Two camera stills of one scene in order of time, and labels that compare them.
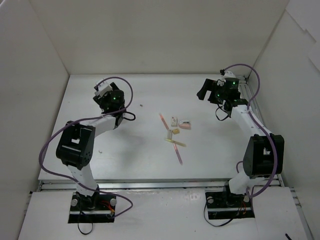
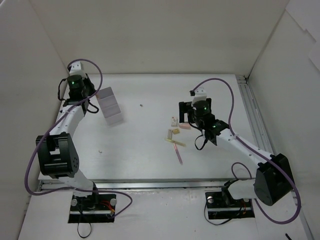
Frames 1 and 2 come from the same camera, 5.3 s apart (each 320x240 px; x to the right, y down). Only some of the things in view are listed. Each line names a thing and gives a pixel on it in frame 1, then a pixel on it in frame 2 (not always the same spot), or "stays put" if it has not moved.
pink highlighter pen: [178, 153] stays put
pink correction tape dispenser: [184, 124] stays put
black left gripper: [99, 99] → [89, 88]
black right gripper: [211, 90] → [185, 104]
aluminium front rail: [70, 185] stays put
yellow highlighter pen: [177, 143] stays put
